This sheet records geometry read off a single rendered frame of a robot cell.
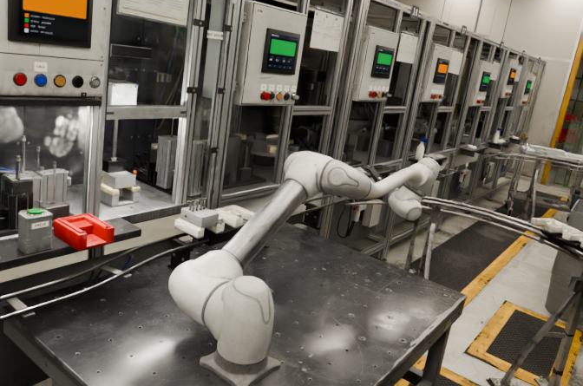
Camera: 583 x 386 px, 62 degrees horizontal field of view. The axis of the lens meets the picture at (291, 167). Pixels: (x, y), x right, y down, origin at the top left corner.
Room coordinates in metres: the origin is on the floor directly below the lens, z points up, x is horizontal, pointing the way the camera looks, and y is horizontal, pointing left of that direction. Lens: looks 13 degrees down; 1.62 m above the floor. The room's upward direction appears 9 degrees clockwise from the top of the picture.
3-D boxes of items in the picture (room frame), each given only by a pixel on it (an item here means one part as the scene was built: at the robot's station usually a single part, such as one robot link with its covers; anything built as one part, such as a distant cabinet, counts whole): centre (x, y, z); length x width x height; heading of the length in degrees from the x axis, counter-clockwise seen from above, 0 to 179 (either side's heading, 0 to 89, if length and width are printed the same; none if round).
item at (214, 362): (1.31, 0.05, 0.71); 0.22 x 0.18 x 0.06; 145
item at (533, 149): (6.03, -3.24, 0.48); 0.88 x 0.56 x 0.96; 73
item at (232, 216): (2.00, 0.28, 0.84); 0.36 x 0.14 x 0.10; 145
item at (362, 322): (1.72, 0.00, 0.66); 1.50 x 1.06 x 0.04; 145
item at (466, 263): (5.38, -2.52, 0.01); 5.85 x 0.59 x 0.01; 145
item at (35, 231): (1.40, 0.76, 0.97); 0.08 x 0.08 x 0.12; 55
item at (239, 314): (1.30, 0.07, 0.85); 0.18 x 0.16 x 0.22; 53
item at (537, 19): (9.59, -2.85, 1.65); 3.78 x 0.08 x 3.30; 55
